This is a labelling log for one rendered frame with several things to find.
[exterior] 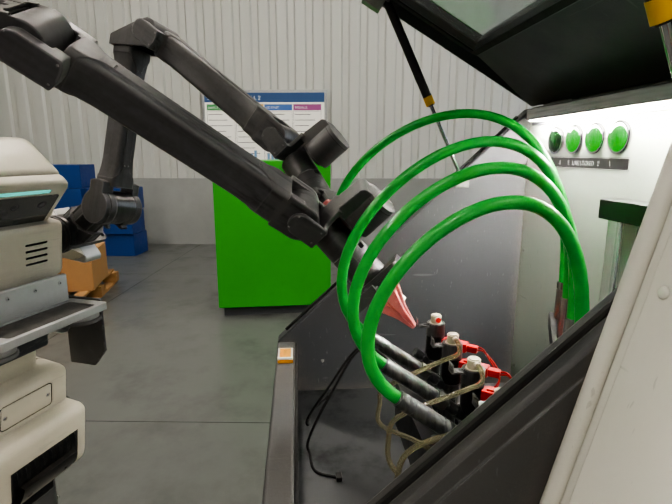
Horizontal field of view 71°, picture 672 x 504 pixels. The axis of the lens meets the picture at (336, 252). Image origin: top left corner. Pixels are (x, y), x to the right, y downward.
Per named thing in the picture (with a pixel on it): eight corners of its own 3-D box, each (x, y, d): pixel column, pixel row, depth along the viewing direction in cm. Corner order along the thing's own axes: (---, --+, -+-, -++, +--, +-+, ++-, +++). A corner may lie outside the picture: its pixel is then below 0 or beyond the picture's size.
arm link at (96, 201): (140, 32, 110) (104, 13, 101) (187, 34, 105) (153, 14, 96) (115, 221, 115) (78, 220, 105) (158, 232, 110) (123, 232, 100)
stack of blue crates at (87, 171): (41, 256, 636) (29, 164, 611) (62, 249, 684) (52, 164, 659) (134, 257, 634) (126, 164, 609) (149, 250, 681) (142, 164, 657)
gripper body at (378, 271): (402, 270, 69) (368, 232, 69) (351, 313, 71) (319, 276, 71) (405, 262, 75) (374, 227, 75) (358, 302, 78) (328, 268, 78)
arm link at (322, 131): (281, 143, 96) (258, 135, 88) (322, 104, 92) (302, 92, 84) (313, 189, 94) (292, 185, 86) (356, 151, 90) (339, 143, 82)
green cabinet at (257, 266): (321, 286, 496) (321, 159, 470) (330, 312, 412) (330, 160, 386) (229, 289, 485) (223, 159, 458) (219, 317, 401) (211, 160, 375)
